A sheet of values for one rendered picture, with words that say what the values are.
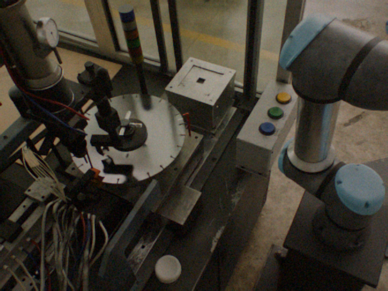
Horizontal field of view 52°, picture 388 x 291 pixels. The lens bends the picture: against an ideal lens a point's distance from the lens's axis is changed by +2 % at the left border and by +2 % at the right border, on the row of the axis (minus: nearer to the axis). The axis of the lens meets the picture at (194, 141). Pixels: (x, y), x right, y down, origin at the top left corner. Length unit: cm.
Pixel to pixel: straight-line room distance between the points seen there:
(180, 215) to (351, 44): 65
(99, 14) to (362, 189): 111
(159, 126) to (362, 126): 159
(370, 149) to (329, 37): 173
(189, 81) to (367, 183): 64
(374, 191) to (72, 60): 127
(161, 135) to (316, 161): 43
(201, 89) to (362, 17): 218
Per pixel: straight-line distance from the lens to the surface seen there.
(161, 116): 116
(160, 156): 107
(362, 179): 104
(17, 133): 112
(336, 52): 70
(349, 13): 334
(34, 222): 117
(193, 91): 129
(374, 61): 68
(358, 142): 241
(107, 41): 167
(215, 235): 116
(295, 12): 118
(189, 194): 114
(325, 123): 87
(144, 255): 114
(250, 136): 116
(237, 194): 122
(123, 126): 109
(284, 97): 127
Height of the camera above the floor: 180
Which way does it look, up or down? 51 degrees down
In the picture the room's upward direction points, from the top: 6 degrees counter-clockwise
